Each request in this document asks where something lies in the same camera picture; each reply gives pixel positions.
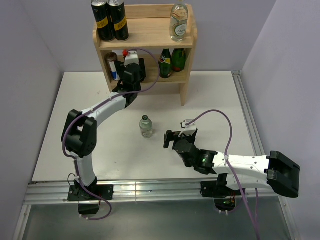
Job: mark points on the front aluminium rail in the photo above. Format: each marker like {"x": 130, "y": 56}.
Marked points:
{"x": 47, "y": 193}

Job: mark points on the left black tall can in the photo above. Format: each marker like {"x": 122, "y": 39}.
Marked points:
{"x": 102, "y": 19}

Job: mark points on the black tall can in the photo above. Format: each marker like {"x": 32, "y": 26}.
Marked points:
{"x": 102, "y": 19}
{"x": 119, "y": 19}

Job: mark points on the clear bottle green cap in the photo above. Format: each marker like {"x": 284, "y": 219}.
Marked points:
{"x": 146, "y": 126}

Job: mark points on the green bottle yellow label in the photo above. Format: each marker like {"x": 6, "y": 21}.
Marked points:
{"x": 165, "y": 64}

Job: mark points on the wooden three-tier shelf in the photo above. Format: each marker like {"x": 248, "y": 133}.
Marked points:
{"x": 148, "y": 26}

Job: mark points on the right aluminium rail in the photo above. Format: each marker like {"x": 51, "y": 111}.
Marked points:
{"x": 248, "y": 115}

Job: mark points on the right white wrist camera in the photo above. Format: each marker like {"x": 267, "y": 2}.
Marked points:
{"x": 188, "y": 127}

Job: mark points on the green glass bottle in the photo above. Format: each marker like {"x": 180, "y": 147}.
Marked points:
{"x": 178, "y": 59}

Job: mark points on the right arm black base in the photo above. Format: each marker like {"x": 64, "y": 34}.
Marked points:
{"x": 217, "y": 189}

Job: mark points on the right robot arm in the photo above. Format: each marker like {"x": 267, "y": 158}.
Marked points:
{"x": 273, "y": 171}

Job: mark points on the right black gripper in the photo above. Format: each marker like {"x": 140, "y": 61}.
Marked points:
{"x": 171, "y": 135}

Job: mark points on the blue silver energy can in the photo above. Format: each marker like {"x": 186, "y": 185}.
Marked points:
{"x": 111, "y": 59}

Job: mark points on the aluminium rail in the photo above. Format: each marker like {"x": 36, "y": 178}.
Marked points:
{"x": 47, "y": 193}
{"x": 248, "y": 115}

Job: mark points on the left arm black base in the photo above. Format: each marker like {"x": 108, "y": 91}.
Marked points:
{"x": 89, "y": 205}

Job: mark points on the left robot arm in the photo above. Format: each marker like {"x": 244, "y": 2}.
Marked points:
{"x": 79, "y": 136}

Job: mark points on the right black tall can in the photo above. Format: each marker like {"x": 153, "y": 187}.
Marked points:
{"x": 119, "y": 19}

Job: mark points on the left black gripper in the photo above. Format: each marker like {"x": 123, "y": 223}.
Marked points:
{"x": 120, "y": 67}

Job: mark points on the clear soda bottle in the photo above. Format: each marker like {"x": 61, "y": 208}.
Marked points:
{"x": 178, "y": 21}

